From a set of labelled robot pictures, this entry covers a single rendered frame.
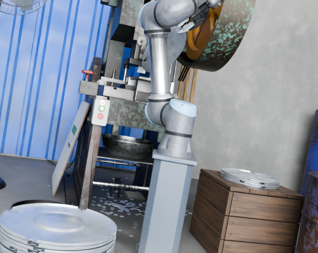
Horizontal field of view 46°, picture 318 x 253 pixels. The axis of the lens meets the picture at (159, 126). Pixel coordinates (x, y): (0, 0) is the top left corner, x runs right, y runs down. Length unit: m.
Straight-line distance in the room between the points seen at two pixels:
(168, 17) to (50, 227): 0.94
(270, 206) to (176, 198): 0.47
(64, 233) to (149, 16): 0.98
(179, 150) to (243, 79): 2.42
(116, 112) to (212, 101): 1.81
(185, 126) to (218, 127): 2.24
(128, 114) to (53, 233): 1.22
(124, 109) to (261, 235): 0.94
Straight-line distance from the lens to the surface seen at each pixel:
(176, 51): 2.07
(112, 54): 2.47
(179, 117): 1.53
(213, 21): 2.42
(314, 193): 1.56
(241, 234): 1.78
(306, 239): 1.60
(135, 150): 2.19
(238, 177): 1.86
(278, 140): 4.11
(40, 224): 0.98
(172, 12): 1.53
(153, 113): 1.64
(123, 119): 2.06
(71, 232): 0.96
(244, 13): 2.15
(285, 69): 4.11
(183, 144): 1.53
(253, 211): 1.77
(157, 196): 1.54
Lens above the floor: 0.64
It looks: 3 degrees down
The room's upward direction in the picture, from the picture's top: 10 degrees clockwise
